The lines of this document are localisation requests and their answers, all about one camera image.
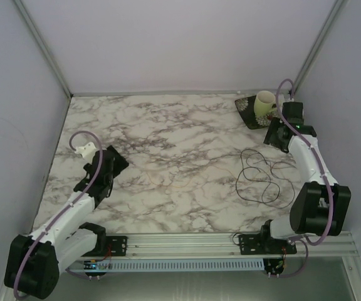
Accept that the dark thin wire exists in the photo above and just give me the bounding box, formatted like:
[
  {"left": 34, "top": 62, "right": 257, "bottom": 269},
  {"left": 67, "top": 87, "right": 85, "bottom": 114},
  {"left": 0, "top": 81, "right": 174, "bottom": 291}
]
[{"left": 235, "top": 149, "right": 295, "bottom": 209}]

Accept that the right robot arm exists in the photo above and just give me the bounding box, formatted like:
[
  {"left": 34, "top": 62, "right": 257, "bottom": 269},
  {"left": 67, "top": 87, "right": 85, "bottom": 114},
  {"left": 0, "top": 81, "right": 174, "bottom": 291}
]
[{"left": 260, "top": 102, "right": 351, "bottom": 253}]

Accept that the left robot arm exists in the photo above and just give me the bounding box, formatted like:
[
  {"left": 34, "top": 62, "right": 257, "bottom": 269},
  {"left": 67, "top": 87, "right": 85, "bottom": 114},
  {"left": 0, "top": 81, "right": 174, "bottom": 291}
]
[{"left": 4, "top": 143, "right": 129, "bottom": 299}]

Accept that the light green mug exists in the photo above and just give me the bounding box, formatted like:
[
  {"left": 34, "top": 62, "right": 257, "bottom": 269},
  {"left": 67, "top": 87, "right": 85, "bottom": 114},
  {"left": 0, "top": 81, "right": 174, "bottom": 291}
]
[{"left": 253, "top": 90, "right": 276, "bottom": 117}]

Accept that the dark floral square plate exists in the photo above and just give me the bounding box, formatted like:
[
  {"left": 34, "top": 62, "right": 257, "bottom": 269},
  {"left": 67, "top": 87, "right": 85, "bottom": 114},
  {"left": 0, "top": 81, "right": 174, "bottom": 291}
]
[{"left": 234, "top": 95, "right": 279, "bottom": 130}]

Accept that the left controller board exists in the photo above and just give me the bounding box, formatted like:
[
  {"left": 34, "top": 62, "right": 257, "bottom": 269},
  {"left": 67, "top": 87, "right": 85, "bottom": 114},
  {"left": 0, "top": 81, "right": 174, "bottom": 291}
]
[{"left": 83, "top": 260, "right": 107, "bottom": 281}]

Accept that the controller board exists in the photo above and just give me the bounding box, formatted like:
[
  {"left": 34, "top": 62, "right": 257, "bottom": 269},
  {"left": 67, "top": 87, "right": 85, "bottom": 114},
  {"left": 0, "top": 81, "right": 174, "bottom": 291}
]
[
  {"left": 263, "top": 257, "right": 286, "bottom": 278},
  {"left": 83, "top": 260, "right": 107, "bottom": 281}
]

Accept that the right controller board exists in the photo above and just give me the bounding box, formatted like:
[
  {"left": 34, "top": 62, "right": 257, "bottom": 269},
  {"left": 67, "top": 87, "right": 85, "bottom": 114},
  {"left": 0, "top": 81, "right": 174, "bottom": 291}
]
[{"left": 263, "top": 257, "right": 286, "bottom": 278}]

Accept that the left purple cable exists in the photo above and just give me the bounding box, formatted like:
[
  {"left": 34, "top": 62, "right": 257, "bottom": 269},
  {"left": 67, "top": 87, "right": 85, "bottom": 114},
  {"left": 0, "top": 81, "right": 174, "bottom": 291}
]
[{"left": 12, "top": 130, "right": 103, "bottom": 298}]

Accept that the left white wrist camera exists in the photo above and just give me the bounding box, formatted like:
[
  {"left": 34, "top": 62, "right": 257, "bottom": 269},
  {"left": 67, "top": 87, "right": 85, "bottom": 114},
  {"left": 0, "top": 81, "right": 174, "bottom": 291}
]
[{"left": 75, "top": 142, "right": 97, "bottom": 164}]

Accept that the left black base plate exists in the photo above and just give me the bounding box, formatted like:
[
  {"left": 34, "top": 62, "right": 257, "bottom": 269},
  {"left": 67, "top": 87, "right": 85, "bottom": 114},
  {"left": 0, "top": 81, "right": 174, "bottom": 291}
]
[{"left": 98, "top": 235, "right": 128, "bottom": 257}]

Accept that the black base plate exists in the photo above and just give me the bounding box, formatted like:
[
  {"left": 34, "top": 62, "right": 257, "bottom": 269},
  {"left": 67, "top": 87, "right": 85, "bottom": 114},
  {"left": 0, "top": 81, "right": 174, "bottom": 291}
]
[
  {"left": 98, "top": 235, "right": 128, "bottom": 257},
  {"left": 238, "top": 234, "right": 297, "bottom": 255}
]

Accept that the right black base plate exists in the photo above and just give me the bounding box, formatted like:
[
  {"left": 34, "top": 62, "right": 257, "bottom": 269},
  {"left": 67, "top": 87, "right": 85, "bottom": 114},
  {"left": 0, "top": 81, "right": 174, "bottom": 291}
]
[{"left": 238, "top": 234, "right": 297, "bottom": 255}]

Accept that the aluminium front rail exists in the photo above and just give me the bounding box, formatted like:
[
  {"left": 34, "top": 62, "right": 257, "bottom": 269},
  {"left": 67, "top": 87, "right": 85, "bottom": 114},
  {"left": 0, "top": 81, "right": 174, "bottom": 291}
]
[{"left": 11, "top": 230, "right": 358, "bottom": 259}]

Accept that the grey slotted cable duct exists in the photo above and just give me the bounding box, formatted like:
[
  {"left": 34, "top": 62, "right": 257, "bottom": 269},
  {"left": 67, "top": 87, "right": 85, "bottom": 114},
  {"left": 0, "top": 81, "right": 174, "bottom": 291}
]
[{"left": 67, "top": 258, "right": 266, "bottom": 273}]

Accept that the right aluminium corner post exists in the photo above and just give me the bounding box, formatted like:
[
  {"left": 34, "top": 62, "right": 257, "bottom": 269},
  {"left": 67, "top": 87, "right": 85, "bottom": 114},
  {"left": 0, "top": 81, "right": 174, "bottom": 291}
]
[{"left": 290, "top": 0, "right": 348, "bottom": 93}]

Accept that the aluminium corner post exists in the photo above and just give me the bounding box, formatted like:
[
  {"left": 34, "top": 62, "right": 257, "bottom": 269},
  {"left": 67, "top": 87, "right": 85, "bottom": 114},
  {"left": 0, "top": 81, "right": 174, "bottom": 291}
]
[
  {"left": 13, "top": 0, "right": 73, "bottom": 100},
  {"left": 290, "top": 0, "right": 348, "bottom": 93}
]

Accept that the left aluminium corner post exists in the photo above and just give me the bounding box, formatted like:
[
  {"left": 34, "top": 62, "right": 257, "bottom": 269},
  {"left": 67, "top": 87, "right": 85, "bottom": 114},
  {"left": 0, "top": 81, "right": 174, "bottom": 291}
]
[{"left": 13, "top": 0, "right": 73, "bottom": 100}]

